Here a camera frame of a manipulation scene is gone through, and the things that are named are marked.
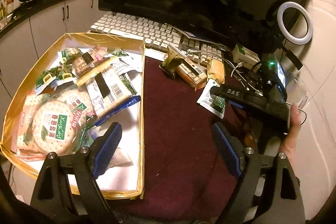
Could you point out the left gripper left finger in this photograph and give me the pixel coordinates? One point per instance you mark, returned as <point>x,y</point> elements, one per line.
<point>52,194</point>

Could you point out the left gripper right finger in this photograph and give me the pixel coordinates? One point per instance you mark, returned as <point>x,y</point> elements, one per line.
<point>280,200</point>

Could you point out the large round cracker pack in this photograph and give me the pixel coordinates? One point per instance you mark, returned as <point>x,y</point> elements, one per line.
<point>54,127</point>

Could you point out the green peas snack bag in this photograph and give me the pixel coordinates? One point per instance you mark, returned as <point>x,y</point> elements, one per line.
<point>60,74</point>

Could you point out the person right hand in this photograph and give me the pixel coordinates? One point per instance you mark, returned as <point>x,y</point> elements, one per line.
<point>288,145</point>

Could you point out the white medicine box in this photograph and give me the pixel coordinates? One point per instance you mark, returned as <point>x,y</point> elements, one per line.
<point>243,55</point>

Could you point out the green white granule sachet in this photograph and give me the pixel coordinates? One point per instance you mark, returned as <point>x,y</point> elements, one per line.
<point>212,103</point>

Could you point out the tan paper snack pouch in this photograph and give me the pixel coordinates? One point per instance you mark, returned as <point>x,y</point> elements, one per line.
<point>216,71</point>

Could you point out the maroon table cloth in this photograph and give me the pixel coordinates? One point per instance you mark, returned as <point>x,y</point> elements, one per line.
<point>185,177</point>

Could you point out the dark green foil snack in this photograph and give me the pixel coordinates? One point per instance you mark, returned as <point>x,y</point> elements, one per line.
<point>171,62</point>

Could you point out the white keyboard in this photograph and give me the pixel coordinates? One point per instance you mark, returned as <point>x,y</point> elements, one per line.
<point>158,36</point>

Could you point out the white ring light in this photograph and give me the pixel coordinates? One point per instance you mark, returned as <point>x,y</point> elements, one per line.
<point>302,12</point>

